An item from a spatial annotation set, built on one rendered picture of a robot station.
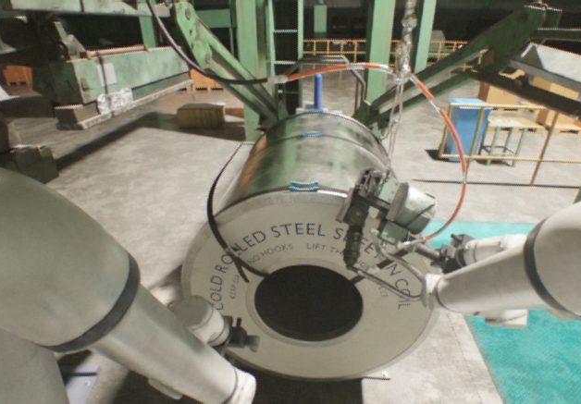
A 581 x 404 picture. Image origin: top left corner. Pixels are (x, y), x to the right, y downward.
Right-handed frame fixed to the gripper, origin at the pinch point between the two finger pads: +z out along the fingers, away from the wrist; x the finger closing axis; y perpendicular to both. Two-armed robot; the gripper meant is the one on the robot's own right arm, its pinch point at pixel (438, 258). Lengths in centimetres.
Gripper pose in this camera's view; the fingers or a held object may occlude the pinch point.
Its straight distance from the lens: 115.9
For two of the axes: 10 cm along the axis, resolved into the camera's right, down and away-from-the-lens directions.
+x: -4.1, 8.7, -2.6
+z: -1.6, 2.1, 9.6
